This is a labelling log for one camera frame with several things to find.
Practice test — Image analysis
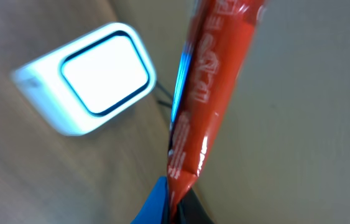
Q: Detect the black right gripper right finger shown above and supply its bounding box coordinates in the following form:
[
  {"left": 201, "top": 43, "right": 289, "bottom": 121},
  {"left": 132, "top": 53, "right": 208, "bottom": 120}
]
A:
[{"left": 176, "top": 189, "right": 214, "bottom": 224}]

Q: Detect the white barcode scanner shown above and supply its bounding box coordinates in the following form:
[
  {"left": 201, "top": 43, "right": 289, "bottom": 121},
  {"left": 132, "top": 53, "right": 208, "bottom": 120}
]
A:
[{"left": 12, "top": 22, "right": 157, "bottom": 136}]

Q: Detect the black scanner cable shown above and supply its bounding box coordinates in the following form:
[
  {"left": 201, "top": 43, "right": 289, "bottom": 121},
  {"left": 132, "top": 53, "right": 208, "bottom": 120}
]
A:
[{"left": 155, "top": 81, "right": 174, "bottom": 109}]

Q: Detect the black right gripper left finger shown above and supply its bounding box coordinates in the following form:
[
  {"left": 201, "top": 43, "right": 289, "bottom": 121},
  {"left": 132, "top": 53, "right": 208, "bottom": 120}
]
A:
[{"left": 131, "top": 177, "right": 169, "bottom": 224}]

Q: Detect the red stick pack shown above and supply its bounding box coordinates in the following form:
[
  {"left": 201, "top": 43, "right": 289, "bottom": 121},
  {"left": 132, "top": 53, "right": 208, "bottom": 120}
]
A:
[{"left": 167, "top": 0, "right": 265, "bottom": 223}]

